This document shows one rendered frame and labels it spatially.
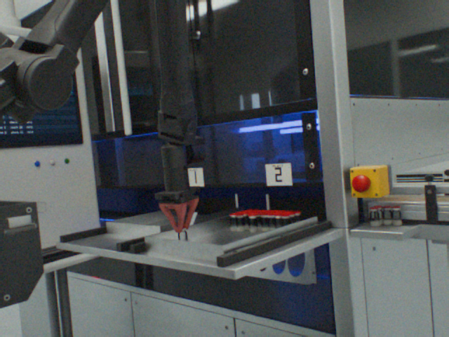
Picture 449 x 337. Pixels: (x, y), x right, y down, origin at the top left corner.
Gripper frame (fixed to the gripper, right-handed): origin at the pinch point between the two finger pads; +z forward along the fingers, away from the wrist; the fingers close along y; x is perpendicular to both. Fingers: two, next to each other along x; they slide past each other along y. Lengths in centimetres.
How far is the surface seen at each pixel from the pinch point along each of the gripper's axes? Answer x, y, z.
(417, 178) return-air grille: 1, 504, 66
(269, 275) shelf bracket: -18.2, 7.4, 12.9
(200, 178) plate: 15.7, 35.8, -6.6
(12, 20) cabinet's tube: 78, 24, -65
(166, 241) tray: -0.4, -7.1, 1.5
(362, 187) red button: -38.6, 17.9, -5.9
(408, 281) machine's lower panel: -42, 54, 29
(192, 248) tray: -8.7, -9.4, 1.9
